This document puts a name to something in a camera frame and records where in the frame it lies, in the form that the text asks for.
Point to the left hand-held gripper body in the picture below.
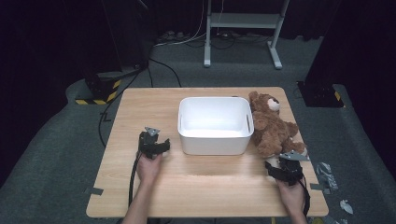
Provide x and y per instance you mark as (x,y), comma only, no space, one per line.
(148,143)

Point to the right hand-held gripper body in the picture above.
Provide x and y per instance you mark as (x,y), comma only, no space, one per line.
(289,171)

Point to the brown teddy bear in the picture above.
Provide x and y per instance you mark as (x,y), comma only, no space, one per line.
(271,127)

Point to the white plastic bin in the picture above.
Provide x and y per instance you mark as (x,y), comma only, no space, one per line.
(214,124)

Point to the person's right hand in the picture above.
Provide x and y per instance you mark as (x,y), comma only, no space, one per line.
(292,196)

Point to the person's left hand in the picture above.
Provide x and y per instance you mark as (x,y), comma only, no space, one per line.
(148,169)

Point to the short grey tape piece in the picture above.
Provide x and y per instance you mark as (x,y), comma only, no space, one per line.
(317,187)

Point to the crumpled grey tape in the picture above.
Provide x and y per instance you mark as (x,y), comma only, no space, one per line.
(327,175)

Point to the crumpled white paper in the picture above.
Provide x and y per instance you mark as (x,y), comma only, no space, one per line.
(346,207)

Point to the grey tape strip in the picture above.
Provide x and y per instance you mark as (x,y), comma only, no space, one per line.
(94,191)

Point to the black yellow striped base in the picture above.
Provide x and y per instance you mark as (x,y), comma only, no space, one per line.
(101,88)

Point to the small dark round object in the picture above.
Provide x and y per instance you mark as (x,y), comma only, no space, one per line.
(235,96)

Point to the black base with yellow mark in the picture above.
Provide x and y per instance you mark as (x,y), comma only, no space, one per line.
(319,95)

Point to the white metal stand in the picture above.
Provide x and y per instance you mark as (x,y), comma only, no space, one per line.
(244,20)

